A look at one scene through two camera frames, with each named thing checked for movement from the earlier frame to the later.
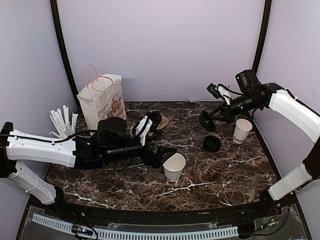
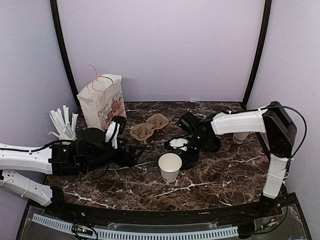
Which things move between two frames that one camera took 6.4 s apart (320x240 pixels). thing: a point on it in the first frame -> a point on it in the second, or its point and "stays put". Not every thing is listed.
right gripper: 224,107 -> 186,158
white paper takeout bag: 103,98 stays put
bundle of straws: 64,126 stays put
